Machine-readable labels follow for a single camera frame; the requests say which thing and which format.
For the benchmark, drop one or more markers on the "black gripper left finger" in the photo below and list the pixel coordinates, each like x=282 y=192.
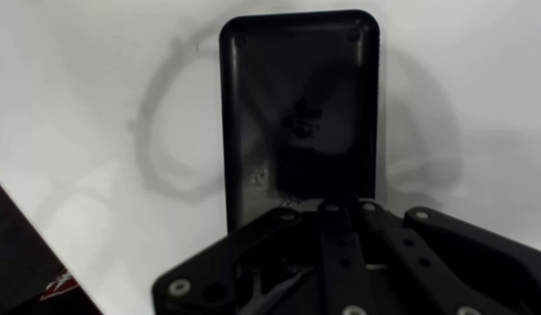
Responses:
x=343 y=276

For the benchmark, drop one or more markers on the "black calculator cover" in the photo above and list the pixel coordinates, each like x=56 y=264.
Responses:
x=299 y=110

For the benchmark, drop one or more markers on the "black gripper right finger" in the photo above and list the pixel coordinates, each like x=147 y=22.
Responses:
x=418 y=278

